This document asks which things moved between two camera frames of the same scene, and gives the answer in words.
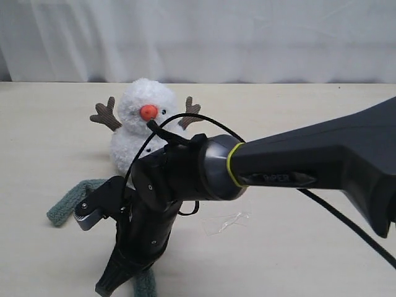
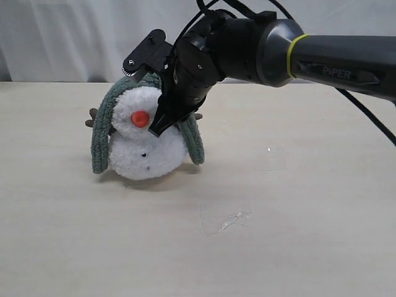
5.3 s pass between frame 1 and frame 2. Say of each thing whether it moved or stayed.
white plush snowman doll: stayed
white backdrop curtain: stayed
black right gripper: moved
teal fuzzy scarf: moved
